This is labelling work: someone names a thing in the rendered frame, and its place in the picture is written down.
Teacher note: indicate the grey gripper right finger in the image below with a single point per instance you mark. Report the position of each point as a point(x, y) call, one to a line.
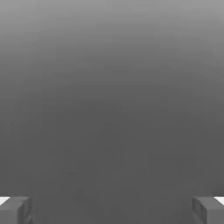
point(211, 210)

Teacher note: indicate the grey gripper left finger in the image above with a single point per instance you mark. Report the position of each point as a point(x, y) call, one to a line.
point(12, 210)

